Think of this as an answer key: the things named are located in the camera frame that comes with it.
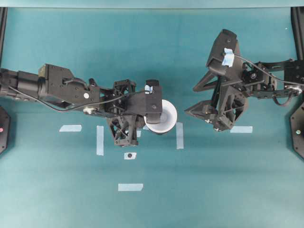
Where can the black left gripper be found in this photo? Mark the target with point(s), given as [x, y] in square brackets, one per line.
[123, 104]

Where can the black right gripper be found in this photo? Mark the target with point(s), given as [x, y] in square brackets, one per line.
[231, 92]

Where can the black cup holder with handle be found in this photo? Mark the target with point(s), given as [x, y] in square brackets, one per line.
[165, 125]

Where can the white paper cup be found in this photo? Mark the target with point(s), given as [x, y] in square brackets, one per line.
[168, 109]

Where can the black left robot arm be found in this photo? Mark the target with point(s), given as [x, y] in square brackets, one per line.
[57, 88]

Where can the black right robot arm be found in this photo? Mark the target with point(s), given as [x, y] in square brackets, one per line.
[290, 80]

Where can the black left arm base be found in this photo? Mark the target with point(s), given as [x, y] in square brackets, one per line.
[4, 129]

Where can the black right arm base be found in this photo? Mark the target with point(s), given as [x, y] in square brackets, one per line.
[297, 130]

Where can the blue tape strip vertical left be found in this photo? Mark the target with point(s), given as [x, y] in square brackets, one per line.
[100, 140]

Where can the blue tape strip vertical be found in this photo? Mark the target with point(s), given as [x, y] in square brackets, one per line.
[100, 140]
[179, 136]

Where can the blue tape strip right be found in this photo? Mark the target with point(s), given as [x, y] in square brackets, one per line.
[241, 129]

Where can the tape patch with black dot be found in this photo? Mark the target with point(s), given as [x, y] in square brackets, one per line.
[130, 155]

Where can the blue tape strip vertical centre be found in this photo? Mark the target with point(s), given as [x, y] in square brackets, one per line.
[179, 136]

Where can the blue tape strip left slanted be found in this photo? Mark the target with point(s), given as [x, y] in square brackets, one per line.
[71, 128]

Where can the blue tape strip bottom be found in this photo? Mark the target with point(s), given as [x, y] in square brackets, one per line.
[130, 186]

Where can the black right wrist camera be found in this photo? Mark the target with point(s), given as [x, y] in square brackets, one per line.
[225, 41]

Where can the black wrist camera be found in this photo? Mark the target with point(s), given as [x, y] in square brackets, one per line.
[225, 41]
[152, 82]

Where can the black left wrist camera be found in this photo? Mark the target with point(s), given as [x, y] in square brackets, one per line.
[152, 82]

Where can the black right frame rail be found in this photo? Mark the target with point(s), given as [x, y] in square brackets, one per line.
[297, 20]

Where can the black frame rail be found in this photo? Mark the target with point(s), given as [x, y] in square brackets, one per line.
[297, 20]
[3, 21]

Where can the black left frame rail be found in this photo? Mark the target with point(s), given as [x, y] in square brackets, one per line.
[3, 21]

